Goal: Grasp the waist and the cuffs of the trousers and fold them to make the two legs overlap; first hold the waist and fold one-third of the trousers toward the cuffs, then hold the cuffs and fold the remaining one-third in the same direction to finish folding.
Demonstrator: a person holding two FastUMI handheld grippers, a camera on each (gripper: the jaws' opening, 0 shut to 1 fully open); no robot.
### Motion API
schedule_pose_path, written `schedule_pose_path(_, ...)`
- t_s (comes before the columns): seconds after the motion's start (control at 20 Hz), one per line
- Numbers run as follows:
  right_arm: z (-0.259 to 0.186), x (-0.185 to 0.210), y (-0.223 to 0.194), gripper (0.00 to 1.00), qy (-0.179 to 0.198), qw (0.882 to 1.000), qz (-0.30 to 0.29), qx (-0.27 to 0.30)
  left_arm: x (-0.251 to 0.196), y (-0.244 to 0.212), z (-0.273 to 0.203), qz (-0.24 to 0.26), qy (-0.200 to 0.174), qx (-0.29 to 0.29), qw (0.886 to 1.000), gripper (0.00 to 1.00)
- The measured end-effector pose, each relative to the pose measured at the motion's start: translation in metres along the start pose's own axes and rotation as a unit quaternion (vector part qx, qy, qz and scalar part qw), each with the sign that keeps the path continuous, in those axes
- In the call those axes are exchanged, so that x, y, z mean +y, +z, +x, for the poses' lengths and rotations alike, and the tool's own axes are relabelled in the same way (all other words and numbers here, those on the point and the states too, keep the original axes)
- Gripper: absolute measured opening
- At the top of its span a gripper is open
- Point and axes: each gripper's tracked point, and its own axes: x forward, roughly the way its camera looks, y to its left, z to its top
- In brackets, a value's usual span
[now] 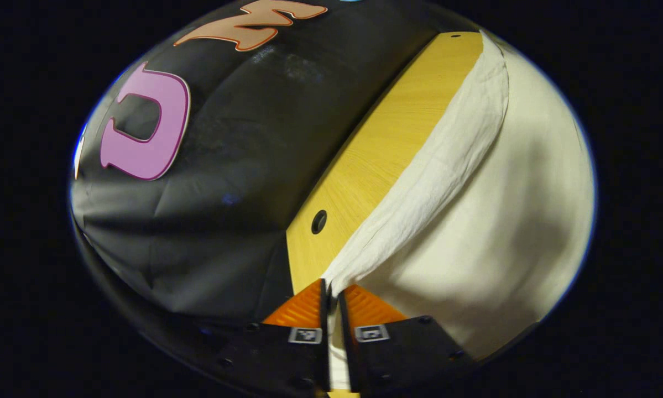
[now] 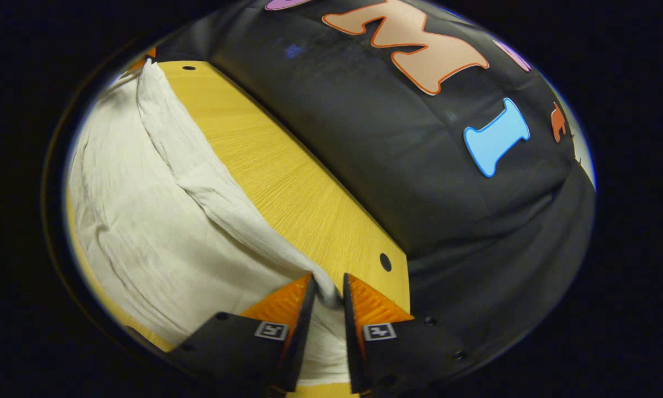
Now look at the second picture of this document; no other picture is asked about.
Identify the white jeans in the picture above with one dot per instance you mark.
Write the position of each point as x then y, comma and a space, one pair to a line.
143, 221

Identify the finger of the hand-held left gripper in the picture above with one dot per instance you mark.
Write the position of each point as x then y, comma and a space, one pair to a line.
150, 53

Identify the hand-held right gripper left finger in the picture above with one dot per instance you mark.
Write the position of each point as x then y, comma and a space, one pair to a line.
303, 331

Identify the black backdrop cloth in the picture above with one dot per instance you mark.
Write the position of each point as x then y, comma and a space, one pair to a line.
392, 155

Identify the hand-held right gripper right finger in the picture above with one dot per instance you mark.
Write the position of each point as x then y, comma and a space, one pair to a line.
352, 342

